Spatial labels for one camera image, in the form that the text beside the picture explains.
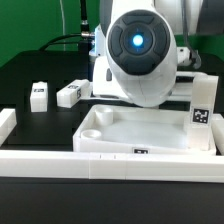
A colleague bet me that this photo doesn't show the thin white cable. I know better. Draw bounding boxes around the thin white cable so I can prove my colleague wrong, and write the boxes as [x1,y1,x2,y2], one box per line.
[59,0,66,52]

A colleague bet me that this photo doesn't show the white right fence block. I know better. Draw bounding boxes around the white right fence block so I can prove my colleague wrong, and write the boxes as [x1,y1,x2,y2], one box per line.
[212,114,224,156]

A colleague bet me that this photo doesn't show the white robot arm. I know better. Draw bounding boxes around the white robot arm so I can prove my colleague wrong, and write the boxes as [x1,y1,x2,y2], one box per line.
[93,0,224,107]

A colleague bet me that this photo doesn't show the black cable with connector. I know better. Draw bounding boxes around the black cable with connector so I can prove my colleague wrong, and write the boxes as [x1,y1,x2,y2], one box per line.
[39,0,98,52]

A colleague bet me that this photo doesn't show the white left fence block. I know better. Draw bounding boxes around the white left fence block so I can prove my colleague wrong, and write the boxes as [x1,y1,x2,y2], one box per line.
[0,108,17,146]

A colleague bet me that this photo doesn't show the white front fence bar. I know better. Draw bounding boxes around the white front fence bar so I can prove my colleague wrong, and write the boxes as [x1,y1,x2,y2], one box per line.
[0,150,224,183]

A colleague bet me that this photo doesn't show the white desk top tray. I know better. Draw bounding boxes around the white desk top tray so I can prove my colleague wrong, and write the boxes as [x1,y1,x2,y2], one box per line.
[72,103,217,156]

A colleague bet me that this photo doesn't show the white fence block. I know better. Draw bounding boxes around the white fence block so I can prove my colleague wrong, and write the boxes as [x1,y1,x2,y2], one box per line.
[0,108,17,146]
[212,114,224,156]

